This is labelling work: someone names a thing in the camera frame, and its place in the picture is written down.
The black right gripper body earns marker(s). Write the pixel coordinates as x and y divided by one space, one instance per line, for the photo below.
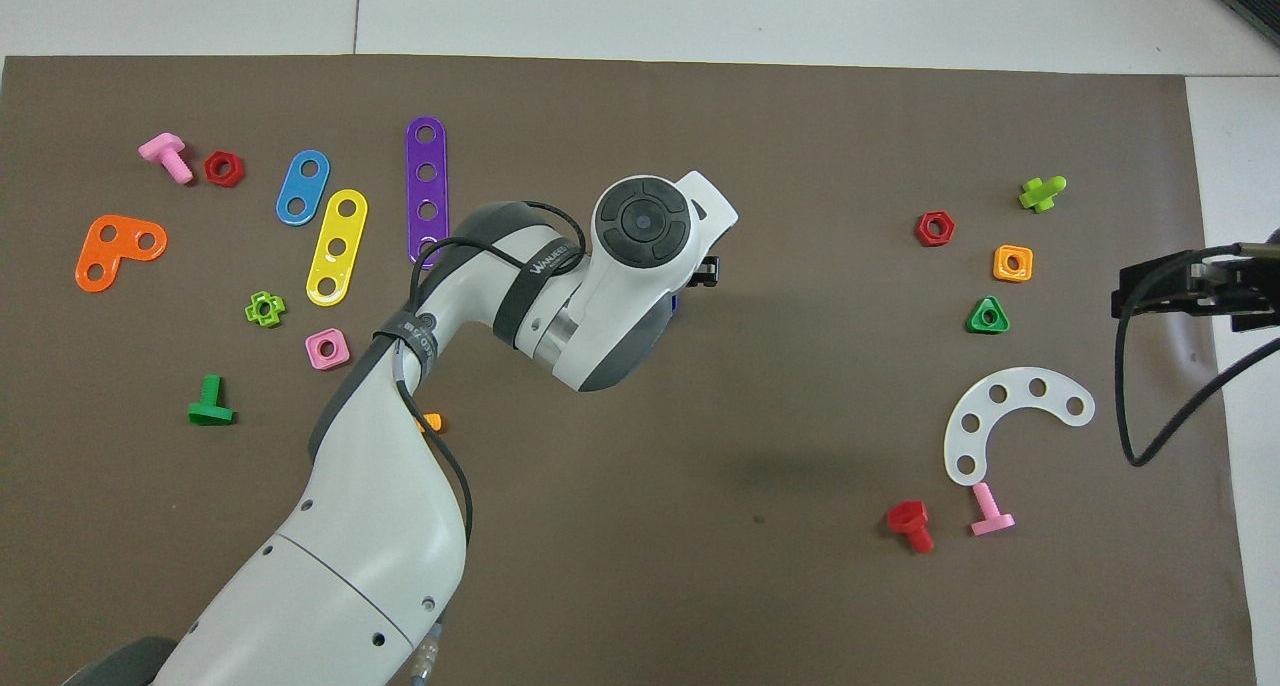
1255 286

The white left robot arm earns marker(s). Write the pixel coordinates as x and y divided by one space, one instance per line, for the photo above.
370 526

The lime green cross bolt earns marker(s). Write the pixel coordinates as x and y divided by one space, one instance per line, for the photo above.
1040 194

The orange square nut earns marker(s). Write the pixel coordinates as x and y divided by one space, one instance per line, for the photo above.
1001 264

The green triangle nut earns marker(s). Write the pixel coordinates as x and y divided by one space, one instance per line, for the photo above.
976 322

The red hexagon nut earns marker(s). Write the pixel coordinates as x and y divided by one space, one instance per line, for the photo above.
923 230
215 169

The white curved five-hole plate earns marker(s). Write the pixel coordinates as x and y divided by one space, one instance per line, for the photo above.
955 446

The pink plastic bolt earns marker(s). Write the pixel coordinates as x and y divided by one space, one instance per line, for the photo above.
988 511
166 151

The purple four-hole plate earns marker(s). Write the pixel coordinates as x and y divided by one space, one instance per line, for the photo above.
427 191

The brown table mat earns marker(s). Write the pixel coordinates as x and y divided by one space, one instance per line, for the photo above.
800 566

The orange plastic bolt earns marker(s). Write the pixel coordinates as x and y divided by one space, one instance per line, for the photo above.
434 423

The red plastic bolt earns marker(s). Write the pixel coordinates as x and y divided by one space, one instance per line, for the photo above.
908 518

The yellow three-hole plate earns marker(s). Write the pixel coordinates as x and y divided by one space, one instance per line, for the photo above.
347 226

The pink square nut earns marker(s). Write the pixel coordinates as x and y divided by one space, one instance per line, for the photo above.
340 351

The blue two-hole plate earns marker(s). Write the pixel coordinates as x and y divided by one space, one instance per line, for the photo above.
296 204

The lime green cross nut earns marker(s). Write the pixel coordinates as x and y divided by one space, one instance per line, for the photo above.
256 313

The dark green plastic bolt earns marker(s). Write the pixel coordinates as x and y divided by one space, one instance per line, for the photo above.
211 396

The orange angled three-hole plate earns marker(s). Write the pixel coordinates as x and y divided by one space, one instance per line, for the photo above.
120 241

